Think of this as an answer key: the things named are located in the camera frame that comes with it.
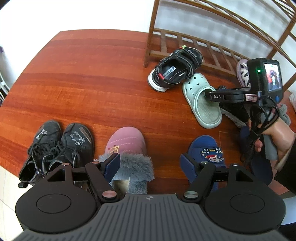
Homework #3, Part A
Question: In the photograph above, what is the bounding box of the black camera with screen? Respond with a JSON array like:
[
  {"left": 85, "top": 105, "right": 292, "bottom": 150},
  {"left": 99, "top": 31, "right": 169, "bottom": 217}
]
[{"left": 247, "top": 58, "right": 283, "bottom": 103}]

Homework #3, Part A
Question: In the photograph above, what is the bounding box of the black lace shoe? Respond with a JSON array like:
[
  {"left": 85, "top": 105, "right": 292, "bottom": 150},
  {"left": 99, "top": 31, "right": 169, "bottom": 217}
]
[
  {"left": 18, "top": 120, "right": 61, "bottom": 188},
  {"left": 45, "top": 123, "right": 95, "bottom": 172}
]

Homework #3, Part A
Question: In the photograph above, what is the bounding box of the mint green clog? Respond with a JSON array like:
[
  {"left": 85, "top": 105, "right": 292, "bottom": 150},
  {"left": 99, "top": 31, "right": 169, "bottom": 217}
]
[{"left": 182, "top": 73, "right": 222, "bottom": 129}]

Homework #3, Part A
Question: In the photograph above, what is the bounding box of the blue slide slipper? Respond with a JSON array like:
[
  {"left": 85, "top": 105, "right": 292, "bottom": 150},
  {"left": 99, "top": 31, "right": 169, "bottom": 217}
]
[
  {"left": 240, "top": 126, "right": 273, "bottom": 185},
  {"left": 186, "top": 134, "right": 227, "bottom": 193}
]

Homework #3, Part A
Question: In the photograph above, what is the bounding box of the white purple plastic bag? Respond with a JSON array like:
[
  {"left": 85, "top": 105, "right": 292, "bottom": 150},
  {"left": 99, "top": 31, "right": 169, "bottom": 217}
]
[{"left": 289, "top": 93, "right": 296, "bottom": 111}]

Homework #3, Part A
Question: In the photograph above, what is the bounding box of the person right hand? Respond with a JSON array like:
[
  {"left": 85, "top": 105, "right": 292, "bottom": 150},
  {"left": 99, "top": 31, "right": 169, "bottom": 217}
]
[{"left": 262, "top": 118, "right": 295, "bottom": 171}]

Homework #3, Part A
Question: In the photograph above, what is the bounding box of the brown wooden shoe rack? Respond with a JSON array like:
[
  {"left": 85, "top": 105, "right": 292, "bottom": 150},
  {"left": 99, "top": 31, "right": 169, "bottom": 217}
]
[{"left": 144, "top": 1, "right": 295, "bottom": 91}]

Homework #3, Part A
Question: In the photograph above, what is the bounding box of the black strap sandal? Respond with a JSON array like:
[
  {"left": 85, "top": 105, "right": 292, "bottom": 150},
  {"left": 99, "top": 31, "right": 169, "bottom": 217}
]
[
  {"left": 219, "top": 102, "right": 251, "bottom": 128},
  {"left": 147, "top": 45, "right": 204, "bottom": 92}
]

